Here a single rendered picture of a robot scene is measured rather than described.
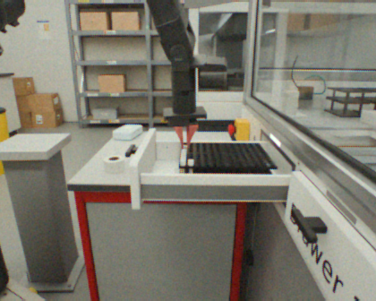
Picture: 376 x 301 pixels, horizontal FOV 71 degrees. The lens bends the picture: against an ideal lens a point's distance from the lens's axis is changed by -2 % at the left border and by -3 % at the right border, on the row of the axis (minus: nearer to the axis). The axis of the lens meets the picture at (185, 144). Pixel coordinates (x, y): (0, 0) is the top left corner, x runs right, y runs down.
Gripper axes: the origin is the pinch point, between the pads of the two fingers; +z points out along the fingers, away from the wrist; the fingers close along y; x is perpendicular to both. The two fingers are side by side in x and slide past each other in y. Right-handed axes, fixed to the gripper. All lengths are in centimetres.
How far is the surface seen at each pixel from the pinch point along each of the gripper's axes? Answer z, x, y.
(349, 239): -5.0, -40.3, 15.7
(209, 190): 4.1, -14.7, 3.7
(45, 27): -27, 444, -189
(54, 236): 65, 43, -61
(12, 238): 98, 81, -109
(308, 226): -3.1, -35.4, 13.5
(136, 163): -2.8, -13.1, -11.3
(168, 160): 9.3, 9.6, -4.1
